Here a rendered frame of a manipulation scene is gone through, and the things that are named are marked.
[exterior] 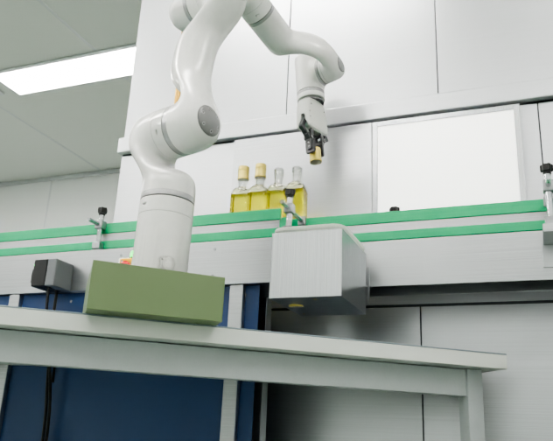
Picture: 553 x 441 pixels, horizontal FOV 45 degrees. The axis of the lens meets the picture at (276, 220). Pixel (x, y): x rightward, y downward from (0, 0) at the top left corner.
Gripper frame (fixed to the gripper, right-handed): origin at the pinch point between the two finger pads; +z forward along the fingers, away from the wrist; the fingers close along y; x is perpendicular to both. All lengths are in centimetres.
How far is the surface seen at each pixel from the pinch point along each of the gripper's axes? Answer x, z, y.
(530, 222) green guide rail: 52, 34, -15
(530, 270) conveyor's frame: 50, 46, -13
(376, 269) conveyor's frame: 15.1, 40.3, -1.8
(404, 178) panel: 17.1, 8.3, -20.9
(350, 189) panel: 1.4, 8.4, -15.7
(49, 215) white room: -435, -160, -187
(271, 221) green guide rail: -6.9, 24.8, 13.2
